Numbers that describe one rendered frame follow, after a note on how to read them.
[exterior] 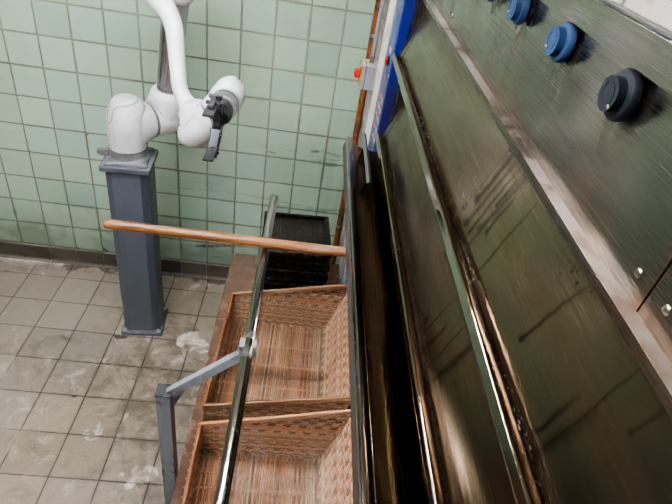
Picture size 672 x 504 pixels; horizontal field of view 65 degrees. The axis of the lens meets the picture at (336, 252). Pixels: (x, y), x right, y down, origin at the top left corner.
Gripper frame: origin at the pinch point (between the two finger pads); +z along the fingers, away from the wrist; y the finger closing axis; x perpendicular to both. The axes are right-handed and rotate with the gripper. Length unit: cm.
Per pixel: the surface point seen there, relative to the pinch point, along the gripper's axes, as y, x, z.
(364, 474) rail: 4, -43, 96
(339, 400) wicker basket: 66, -48, 35
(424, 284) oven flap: -2, -55, 57
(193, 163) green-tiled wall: 72, 31, -113
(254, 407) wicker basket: 74, -22, 35
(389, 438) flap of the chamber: 8, -48, 87
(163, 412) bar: 61, 2, 49
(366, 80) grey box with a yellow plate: 4, -49, -79
